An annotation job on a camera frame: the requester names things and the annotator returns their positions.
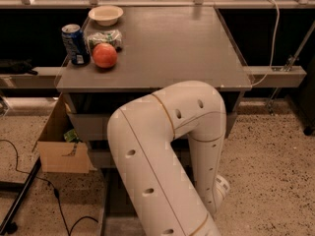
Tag red apple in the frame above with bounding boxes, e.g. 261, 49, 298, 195
93, 43, 117, 69

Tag white hanging cable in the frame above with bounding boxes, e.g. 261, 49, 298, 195
250, 0, 280, 88

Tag grey drawer cabinet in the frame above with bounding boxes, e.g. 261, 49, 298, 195
54, 5, 253, 179

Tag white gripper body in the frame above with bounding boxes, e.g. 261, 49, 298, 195
214, 175, 230, 213

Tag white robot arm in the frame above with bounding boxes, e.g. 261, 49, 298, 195
107, 81, 229, 236

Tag black floor cable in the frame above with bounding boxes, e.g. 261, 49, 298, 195
0, 139, 99, 236

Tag blue soda can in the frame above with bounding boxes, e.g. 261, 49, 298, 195
62, 24, 91, 65

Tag cardboard box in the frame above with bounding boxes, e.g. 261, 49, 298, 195
36, 96, 91, 173

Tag grey top drawer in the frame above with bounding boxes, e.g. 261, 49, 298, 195
64, 91, 237, 142

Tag grey bottom drawer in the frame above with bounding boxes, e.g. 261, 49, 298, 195
96, 169, 146, 236

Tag black object on rail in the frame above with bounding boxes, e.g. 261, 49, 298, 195
0, 59, 37, 75

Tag green packet in box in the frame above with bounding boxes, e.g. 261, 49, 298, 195
63, 129, 81, 143

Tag grey drawer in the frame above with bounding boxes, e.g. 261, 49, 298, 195
64, 91, 237, 142
96, 169, 146, 236
87, 139, 191, 168

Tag grey middle drawer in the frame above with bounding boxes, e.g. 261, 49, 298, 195
87, 139, 191, 168

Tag black metal floor bar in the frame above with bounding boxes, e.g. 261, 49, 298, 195
0, 158, 41, 236

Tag white bowl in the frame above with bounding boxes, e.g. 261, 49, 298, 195
89, 5, 123, 27

